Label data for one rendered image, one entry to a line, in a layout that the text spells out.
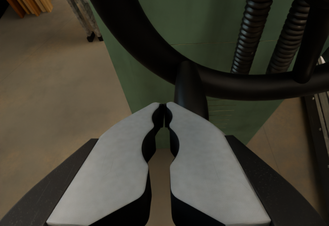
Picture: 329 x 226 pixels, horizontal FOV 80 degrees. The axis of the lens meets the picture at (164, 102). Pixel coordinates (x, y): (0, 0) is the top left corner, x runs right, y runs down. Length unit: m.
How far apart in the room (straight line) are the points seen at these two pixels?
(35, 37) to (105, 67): 0.61
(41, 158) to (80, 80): 0.45
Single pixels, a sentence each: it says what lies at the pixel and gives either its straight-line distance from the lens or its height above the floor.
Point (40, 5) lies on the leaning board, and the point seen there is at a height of 0.05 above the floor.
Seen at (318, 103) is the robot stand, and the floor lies 0.15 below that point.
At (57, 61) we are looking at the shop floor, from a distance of 1.40.
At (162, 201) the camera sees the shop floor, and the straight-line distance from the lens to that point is 0.86.
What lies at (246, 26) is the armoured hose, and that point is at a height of 0.71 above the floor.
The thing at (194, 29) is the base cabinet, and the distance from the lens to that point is 0.38.
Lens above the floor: 0.85
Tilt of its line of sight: 57 degrees down
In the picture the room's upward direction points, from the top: 5 degrees counter-clockwise
